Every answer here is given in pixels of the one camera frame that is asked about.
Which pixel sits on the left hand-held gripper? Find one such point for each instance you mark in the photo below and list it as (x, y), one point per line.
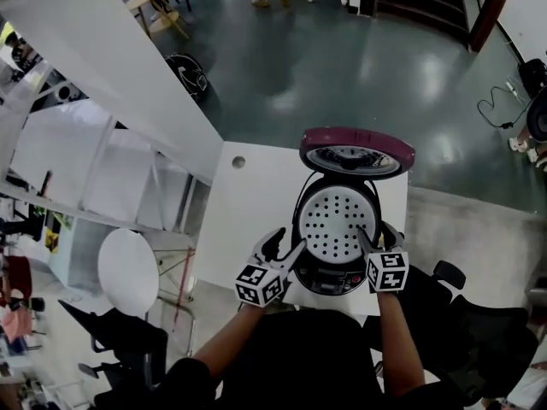
(256, 282)

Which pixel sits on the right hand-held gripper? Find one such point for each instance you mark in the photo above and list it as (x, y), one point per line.
(389, 271)

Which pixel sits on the white perforated steamer tray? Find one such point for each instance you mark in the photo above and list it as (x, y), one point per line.
(333, 224)

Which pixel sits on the person's left forearm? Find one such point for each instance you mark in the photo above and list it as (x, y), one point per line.
(231, 340)

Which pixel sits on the person's right forearm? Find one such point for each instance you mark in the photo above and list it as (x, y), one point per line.
(397, 340)

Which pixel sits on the white square table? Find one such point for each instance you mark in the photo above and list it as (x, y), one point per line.
(248, 212)

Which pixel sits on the maroon rice cooker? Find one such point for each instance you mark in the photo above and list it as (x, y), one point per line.
(354, 141)

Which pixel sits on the person's black shirt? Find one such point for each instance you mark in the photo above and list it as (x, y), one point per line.
(299, 357)

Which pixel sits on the black mesh office chair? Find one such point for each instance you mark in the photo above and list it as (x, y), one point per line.
(483, 335)

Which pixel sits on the round white side table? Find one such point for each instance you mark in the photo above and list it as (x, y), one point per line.
(128, 271)

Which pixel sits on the black round device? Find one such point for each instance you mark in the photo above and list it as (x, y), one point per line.
(188, 75)

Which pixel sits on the white power strip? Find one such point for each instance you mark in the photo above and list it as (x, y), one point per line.
(514, 91)

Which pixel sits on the black bag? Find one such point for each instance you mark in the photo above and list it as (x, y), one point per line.
(534, 75)

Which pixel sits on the yellow box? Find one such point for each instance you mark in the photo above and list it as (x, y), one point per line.
(53, 241)

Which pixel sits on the white long desk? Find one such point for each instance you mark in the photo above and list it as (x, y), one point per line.
(64, 143)

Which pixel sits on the black metal-frame chair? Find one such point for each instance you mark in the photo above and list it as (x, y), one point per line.
(124, 340)

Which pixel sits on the white metal frame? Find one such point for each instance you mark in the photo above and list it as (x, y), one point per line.
(85, 214)

